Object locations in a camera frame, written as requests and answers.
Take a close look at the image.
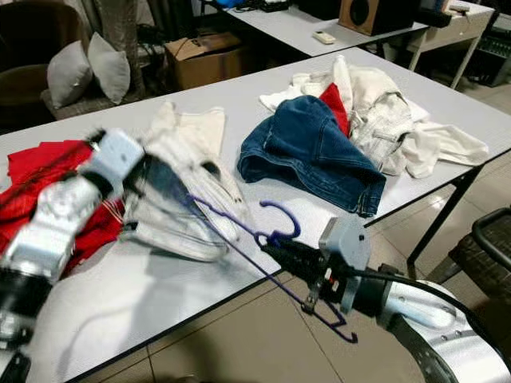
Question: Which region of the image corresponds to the dark purple plastic hanger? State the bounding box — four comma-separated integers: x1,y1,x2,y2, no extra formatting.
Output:
190,194,358,345

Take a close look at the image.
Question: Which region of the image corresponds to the white light garment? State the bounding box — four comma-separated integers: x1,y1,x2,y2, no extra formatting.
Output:
124,102,258,264

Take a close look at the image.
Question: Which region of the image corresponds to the blue denim garment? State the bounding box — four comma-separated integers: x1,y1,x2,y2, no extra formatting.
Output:
237,94,388,219

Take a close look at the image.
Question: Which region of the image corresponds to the black table leg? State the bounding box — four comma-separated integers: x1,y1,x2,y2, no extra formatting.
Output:
407,164,484,268

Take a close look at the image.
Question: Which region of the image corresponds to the small red cloth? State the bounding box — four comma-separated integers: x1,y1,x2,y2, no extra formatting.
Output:
318,81,351,138

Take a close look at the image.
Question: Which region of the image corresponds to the cream crumpled garment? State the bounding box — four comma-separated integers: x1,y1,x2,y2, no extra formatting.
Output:
259,53,490,180

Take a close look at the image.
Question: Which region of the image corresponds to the dark wicker chair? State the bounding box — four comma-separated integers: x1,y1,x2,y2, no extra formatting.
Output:
447,206,511,304

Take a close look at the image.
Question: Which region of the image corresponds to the brown cardboard box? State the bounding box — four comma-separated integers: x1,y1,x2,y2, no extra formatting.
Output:
164,33,244,90

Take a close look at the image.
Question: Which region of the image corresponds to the red garment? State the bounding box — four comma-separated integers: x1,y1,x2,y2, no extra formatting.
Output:
0,140,129,276

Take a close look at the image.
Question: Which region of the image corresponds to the white desk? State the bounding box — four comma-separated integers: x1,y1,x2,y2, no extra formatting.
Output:
204,0,496,90

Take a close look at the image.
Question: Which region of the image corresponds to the wooden speaker box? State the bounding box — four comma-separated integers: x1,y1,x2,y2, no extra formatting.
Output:
338,0,420,37

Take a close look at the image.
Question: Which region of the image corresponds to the grey pillow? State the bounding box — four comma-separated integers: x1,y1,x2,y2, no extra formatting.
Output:
86,32,132,105
46,40,93,109

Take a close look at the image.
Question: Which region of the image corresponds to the black box on desk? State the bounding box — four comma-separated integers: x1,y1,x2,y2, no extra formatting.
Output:
415,6,452,29

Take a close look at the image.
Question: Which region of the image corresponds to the brown patterned curtain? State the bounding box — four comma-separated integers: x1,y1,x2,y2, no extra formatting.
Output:
92,0,146,101

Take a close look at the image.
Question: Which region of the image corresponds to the dark brown armchair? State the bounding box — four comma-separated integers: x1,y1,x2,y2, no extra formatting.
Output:
0,0,93,128

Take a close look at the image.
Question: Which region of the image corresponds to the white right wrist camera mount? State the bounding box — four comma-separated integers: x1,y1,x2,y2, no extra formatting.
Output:
318,214,372,314

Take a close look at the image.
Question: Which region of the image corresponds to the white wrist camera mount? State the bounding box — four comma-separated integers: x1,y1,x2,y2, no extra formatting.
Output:
318,214,372,314
84,128,146,196

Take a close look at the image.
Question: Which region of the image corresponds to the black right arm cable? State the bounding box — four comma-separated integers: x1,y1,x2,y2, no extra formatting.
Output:
347,267,511,372

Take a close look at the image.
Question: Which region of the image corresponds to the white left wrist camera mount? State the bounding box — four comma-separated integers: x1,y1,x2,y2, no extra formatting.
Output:
84,128,146,196

